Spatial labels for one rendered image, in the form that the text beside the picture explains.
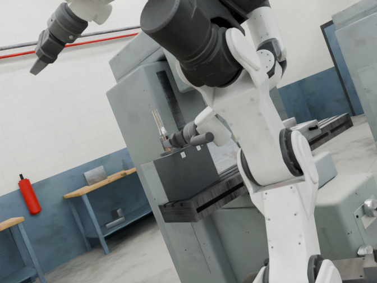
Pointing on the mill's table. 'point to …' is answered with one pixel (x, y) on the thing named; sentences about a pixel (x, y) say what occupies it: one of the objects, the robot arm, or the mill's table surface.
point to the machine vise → (307, 129)
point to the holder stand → (185, 171)
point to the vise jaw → (289, 122)
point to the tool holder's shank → (159, 123)
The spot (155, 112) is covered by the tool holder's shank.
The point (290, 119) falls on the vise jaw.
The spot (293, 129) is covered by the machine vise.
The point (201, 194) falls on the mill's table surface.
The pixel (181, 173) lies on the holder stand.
